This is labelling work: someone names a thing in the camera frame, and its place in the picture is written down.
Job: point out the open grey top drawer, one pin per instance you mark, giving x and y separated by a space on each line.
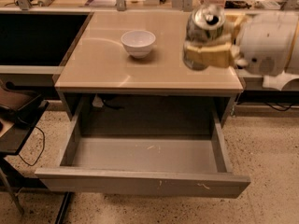
100 156

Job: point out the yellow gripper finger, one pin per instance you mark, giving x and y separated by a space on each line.
220 56
234 23

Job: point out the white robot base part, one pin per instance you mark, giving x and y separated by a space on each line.
279 81

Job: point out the beige top cabinet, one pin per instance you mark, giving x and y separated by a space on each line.
156 92

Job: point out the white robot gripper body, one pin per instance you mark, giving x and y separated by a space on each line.
263 44

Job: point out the white ceramic bowl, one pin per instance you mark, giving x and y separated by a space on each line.
138 43

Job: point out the dark side table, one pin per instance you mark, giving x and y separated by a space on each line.
20 112

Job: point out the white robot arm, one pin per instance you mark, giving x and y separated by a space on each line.
262 44

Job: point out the green white 7up can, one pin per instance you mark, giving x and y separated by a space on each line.
204 26

